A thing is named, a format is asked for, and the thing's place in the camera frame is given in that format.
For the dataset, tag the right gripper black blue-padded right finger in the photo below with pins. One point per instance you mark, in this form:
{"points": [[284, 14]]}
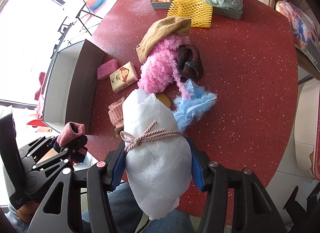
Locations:
{"points": [[253, 209]]}

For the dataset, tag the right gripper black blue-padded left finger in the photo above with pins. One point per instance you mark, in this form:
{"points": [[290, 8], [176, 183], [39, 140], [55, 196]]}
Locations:
{"points": [[60, 210]]}

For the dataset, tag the pink knit sock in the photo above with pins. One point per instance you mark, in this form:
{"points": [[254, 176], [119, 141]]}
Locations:
{"points": [[70, 132]]}

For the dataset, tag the white foam bundle with rope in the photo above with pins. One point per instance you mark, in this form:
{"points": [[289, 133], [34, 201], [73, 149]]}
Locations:
{"points": [[159, 172]]}

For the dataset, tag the dusty pink ribbed sock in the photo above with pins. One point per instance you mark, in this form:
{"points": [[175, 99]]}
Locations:
{"points": [[116, 116]]}

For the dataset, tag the light blue fluffy cloth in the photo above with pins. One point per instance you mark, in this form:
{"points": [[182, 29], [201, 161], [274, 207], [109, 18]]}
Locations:
{"points": [[190, 111]]}

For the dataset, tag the yellow tissue pack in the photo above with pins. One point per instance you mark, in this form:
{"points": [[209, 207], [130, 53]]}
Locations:
{"points": [[123, 77]]}

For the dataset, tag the dark multicolour knit sock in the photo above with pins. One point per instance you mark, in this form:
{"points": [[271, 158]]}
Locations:
{"points": [[189, 63]]}

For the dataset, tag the pink fluffy chenille cloth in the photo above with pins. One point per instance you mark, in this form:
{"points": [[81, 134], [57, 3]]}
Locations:
{"points": [[160, 68]]}

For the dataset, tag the tan knit sock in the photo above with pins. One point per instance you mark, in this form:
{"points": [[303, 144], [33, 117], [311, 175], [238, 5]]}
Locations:
{"points": [[158, 31]]}

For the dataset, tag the blue jeans leg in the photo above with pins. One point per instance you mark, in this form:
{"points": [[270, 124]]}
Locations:
{"points": [[127, 214]]}

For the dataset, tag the dark grey storage box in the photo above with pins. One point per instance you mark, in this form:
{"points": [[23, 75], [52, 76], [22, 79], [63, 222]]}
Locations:
{"points": [[71, 84]]}

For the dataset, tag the pink sponge block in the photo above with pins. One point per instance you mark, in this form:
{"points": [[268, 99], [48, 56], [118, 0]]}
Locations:
{"points": [[104, 70]]}

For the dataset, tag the black folding chair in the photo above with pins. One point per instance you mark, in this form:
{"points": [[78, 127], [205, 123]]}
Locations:
{"points": [[76, 11]]}

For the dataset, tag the floral cushion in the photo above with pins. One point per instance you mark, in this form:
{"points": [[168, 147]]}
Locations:
{"points": [[305, 29]]}

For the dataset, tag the yellow foam fruit net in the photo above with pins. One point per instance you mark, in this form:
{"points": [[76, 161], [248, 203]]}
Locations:
{"points": [[198, 11]]}

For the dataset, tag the grey shallow tray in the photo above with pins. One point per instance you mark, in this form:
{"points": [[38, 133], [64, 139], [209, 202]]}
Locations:
{"points": [[229, 13]]}

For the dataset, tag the beige armchair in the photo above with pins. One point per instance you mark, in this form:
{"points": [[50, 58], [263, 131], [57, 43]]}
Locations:
{"points": [[314, 7]]}

